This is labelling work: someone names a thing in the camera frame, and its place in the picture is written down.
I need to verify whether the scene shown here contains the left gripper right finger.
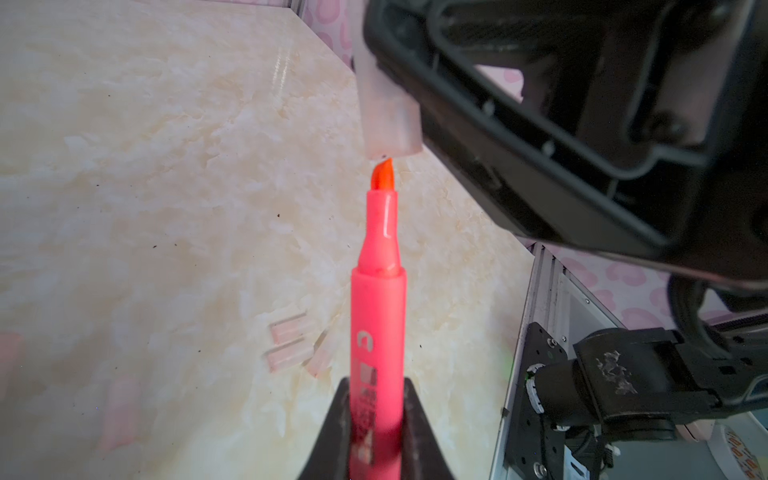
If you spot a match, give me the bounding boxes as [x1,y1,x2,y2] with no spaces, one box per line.
[401,378,454,480]

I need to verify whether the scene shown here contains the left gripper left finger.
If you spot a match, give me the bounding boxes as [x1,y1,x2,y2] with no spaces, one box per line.
[297,377,352,480]

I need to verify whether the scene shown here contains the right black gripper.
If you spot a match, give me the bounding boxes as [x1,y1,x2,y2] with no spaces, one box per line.
[362,0,768,283]

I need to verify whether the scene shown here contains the pink highlighter pen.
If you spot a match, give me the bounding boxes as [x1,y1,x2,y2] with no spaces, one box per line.
[349,159,407,479]

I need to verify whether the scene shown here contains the translucent pink pen cap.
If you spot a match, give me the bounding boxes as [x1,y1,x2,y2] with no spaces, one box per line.
[348,0,423,161]

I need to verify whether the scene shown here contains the clear pen cap slanted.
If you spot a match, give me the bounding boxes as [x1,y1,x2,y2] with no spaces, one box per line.
[304,315,343,378]

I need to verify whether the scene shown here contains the clear pen cap lower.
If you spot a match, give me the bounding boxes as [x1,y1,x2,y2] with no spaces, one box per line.
[266,338,314,373]

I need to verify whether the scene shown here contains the clear pen cap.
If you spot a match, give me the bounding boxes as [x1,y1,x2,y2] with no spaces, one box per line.
[269,312,315,345]
[266,338,314,373]

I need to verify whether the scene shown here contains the clear pen cap upper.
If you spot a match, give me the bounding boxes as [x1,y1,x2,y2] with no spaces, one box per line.
[269,312,315,345]

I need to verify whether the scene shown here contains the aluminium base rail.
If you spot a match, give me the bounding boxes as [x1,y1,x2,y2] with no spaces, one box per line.
[490,243,622,479]

